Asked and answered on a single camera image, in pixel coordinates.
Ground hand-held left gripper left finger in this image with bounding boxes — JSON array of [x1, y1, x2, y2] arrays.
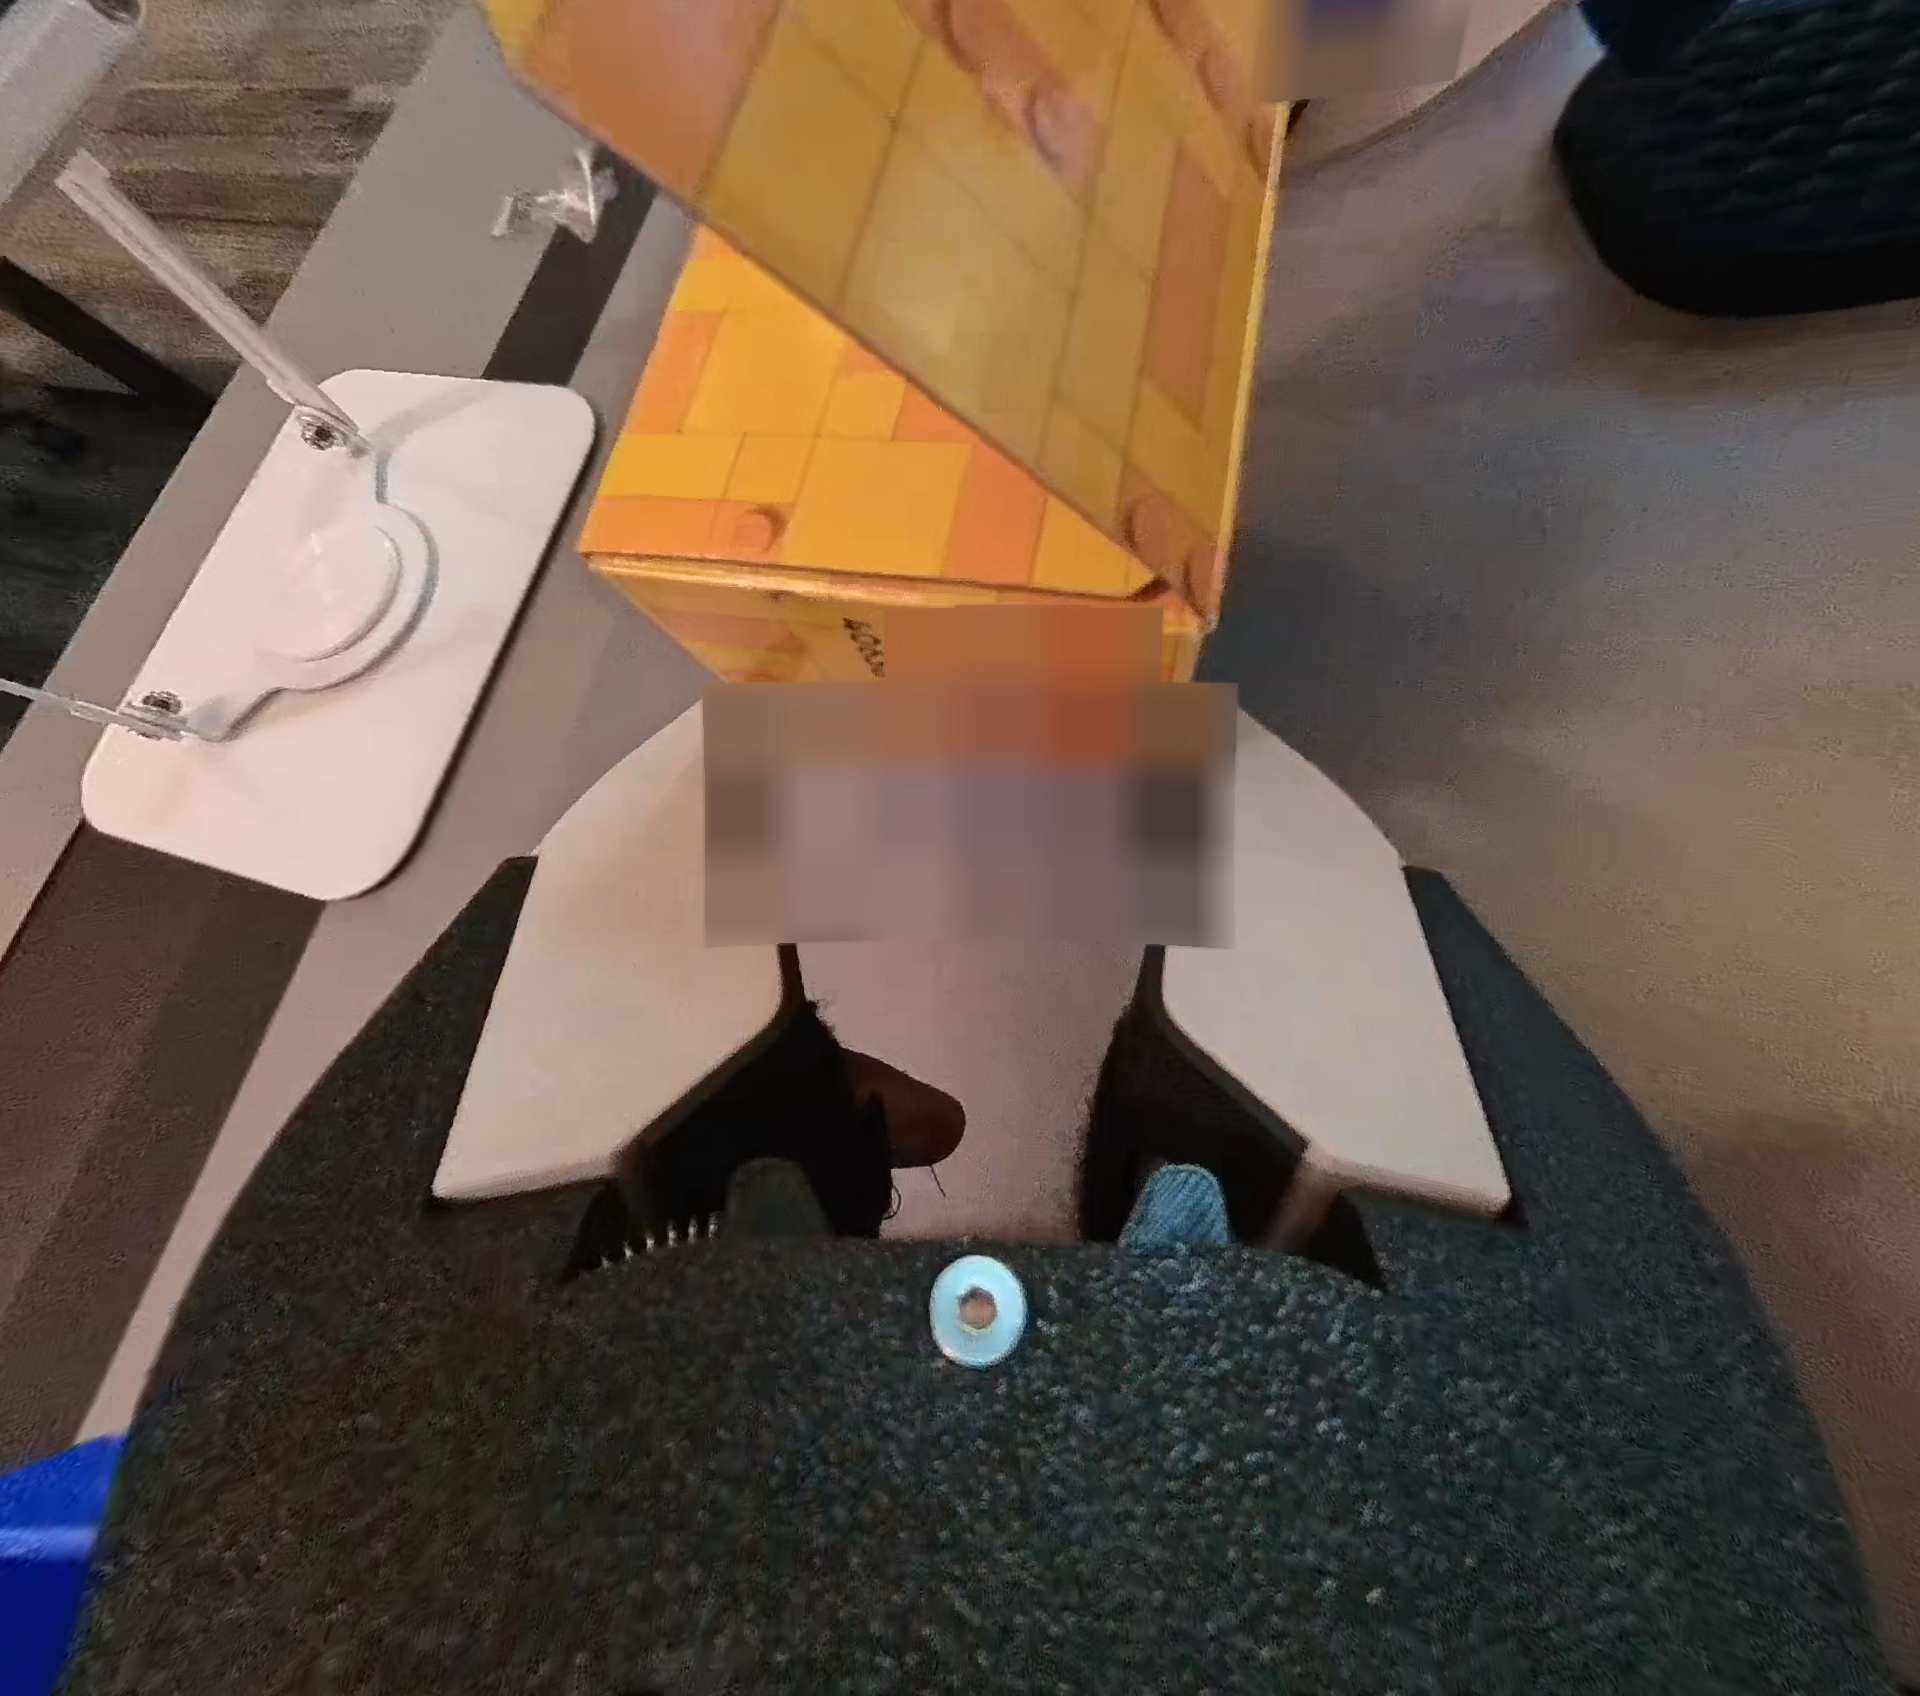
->
[[433, 712, 820, 1206]]

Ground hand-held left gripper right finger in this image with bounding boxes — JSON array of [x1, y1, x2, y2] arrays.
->
[[1142, 732, 1514, 1222]]

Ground blue plastic bin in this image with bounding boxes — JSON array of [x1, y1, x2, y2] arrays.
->
[[0, 1431, 134, 1696]]

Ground white divider stand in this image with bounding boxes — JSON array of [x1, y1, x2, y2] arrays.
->
[[0, 0, 600, 899]]

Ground black textured pad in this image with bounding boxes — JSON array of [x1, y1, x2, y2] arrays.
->
[[1552, 0, 1920, 322]]

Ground yellow and white toy box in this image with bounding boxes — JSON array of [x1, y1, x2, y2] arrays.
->
[[426, 0, 1293, 1240]]

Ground clear plastic wrapper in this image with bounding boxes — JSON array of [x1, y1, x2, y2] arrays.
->
[[493, 147, 620, 239]]

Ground grey desk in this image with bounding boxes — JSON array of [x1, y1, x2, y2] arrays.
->
[[0, 0, 1920, 1623]]

